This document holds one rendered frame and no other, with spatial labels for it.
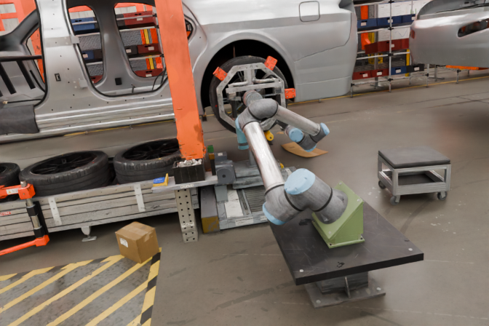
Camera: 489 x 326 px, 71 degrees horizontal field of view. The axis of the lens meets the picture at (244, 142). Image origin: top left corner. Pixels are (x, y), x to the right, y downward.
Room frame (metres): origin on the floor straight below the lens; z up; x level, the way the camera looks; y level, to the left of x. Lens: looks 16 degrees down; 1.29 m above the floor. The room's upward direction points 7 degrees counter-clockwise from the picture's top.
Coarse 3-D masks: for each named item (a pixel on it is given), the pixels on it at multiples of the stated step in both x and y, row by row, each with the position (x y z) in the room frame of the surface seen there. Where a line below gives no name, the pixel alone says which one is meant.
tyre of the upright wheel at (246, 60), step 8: (240, 56) 2.95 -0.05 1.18; (248, 56) 2.80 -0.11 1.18; (224, 64) 2.88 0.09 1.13; (232, 64) 2.77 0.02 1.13; (240, 64) 2.78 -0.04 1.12; (280, 72) 2.82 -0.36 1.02; (216, 80) 2.76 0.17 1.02; (216, 96) 2.76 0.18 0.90; (216, 104) 2.76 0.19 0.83; (216, 112) 2.76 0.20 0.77; (232, 128) 2.77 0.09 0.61
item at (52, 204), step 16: (80, 192) 2.29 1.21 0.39; (96, 192) 2.29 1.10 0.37; (112, 192) 2.30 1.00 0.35; (128, 192) 2.31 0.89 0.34; (144, 192) 2.33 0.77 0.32; (0, 208) 2.22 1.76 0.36; (16, 208) 2.26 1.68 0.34; (48, 208) 2.25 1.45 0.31; (64, 208) 2.27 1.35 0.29; (144, 208) 2.32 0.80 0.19
